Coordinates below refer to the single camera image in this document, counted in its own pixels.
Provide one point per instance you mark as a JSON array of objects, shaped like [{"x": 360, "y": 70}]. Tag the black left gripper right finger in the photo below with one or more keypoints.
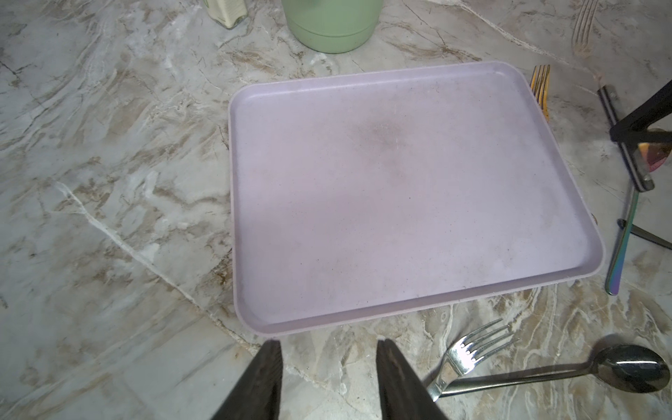
[{"x": 402, "y": 394}]

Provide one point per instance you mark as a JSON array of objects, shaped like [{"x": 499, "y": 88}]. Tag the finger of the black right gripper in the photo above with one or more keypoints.
[{"x": 643, "y": 118}]

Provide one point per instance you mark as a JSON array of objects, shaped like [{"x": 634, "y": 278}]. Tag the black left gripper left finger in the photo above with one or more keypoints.
[{"x": 257, "y": 394}]

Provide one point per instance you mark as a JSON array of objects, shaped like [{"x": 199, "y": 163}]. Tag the grey marbled handle fork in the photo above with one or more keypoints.
[{"x": 637, "y": 171}]

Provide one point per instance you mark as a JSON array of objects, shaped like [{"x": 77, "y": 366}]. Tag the green handle silver fork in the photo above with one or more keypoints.
[{"x": 467, "y": 353}]

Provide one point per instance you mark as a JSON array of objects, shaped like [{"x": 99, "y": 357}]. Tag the dark metal spoon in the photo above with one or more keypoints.
[{"x": 629, "y": 368}]

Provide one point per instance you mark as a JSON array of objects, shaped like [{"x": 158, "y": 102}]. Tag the long black spoon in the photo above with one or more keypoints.
[{"x": 649, "y": 237}]

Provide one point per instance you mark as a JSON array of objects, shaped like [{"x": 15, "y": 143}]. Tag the gold ornate fork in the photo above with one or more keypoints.
[{"x": 539, "y": 85}]

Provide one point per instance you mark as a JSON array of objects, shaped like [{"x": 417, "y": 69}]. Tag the lilac plastic tray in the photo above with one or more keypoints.
[{"x": 355, "y": 197}]

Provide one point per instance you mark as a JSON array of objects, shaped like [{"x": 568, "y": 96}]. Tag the green plastic jug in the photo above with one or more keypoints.
[{"x": 332, "y": 26}]

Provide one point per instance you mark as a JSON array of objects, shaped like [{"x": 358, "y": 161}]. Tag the white spice bottle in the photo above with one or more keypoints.
[{"x": 228, "y": 13}]

